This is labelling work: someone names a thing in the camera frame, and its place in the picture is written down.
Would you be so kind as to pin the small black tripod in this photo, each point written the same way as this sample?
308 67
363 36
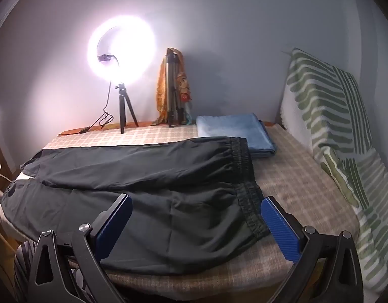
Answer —
122 107

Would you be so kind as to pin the black pants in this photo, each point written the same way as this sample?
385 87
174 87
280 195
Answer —
165 214

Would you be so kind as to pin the folded blue towel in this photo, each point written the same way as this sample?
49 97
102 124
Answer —
231 129

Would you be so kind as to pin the folded tripod with orange scarf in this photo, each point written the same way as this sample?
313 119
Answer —
161 94

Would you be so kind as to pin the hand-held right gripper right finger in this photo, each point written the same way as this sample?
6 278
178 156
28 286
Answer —
279 230

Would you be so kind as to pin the silver tripod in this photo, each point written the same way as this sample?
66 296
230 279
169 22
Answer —
173 94

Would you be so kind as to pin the green leaf print cushion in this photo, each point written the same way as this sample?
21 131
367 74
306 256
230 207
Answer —
323 107

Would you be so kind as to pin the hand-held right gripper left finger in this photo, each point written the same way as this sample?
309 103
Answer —
113 227

